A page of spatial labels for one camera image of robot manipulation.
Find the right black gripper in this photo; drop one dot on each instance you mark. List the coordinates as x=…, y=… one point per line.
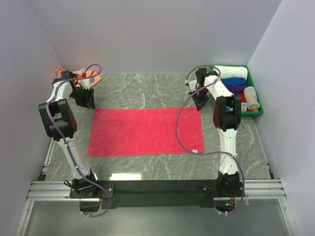
x=200, y=103

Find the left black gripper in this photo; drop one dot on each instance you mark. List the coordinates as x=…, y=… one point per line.
x=89, y=101

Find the pink towel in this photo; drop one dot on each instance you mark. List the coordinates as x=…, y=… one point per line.
x=145, y=132

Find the yellow grey patterned towel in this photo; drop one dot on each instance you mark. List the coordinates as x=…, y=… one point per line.
x=251, y=98

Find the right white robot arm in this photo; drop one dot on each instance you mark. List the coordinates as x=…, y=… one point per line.
x=226, y=118

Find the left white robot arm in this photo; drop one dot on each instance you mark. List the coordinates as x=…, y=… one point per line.
x=60, y=125

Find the salmon orange towel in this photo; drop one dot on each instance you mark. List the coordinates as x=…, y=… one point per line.
x=88, y=73

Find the purple rolled towel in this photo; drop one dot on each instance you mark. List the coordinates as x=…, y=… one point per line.
x=236, y=89

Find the red rolled towel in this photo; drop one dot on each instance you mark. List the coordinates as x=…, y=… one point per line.
x=243, y=103

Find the white rolled towel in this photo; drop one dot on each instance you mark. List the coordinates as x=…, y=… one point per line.
x=231, y=71

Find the blue rolled towel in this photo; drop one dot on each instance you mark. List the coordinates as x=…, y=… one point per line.
x=234, y=81

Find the green plastic bin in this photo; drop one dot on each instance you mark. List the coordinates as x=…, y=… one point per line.
x=252, y=113

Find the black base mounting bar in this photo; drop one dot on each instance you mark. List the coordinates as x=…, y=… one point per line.
x=161, y=193

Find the aluminium rail frame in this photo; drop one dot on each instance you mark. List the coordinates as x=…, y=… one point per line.
x=148, y=167

